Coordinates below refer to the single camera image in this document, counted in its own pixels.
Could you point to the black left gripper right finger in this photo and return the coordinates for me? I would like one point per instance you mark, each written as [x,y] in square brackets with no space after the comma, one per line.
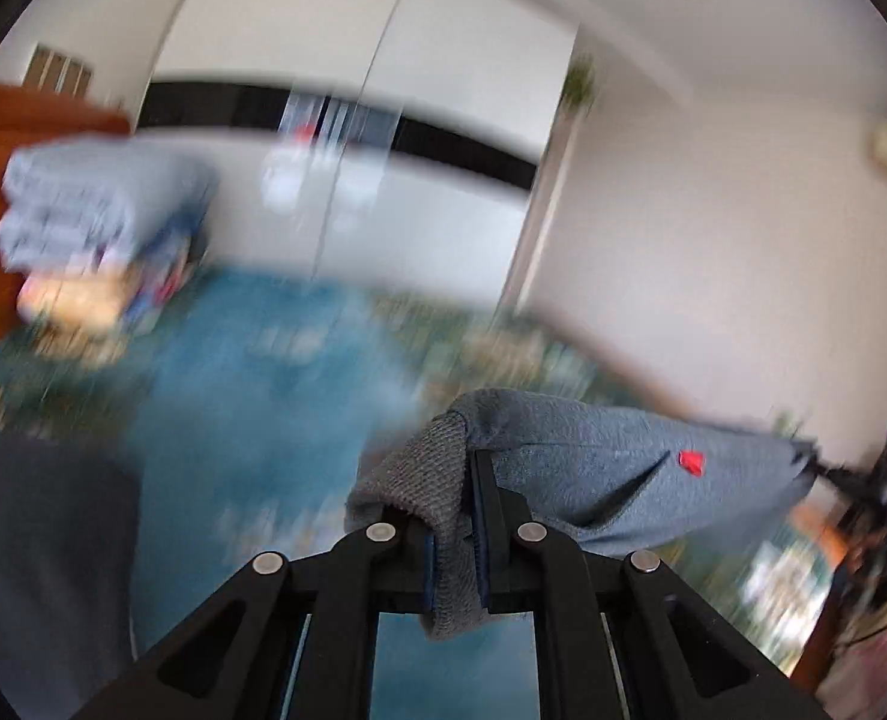
[617,638]

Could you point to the grey sweater garment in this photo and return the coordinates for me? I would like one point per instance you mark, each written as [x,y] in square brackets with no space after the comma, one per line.
[613,479]

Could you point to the green potted plant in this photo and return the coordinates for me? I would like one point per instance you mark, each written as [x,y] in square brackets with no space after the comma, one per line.
[580,85]

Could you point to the colourful folded clothes pile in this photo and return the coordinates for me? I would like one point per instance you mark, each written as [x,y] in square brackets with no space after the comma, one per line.
[112,302]

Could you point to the teal floral bed blanket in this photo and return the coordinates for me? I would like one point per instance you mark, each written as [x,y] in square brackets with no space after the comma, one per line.
[247,408]

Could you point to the folded light blue quilt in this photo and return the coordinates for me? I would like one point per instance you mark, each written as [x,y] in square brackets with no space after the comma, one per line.
[95,202]

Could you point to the dark grey clothing at left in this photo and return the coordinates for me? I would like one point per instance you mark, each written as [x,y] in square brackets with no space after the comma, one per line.
[68,529]

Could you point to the white wardrobe with black band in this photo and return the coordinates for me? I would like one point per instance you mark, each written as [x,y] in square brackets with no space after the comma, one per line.
[386,142]

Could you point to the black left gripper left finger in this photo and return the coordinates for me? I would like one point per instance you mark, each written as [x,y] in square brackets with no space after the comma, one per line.
[281,638]

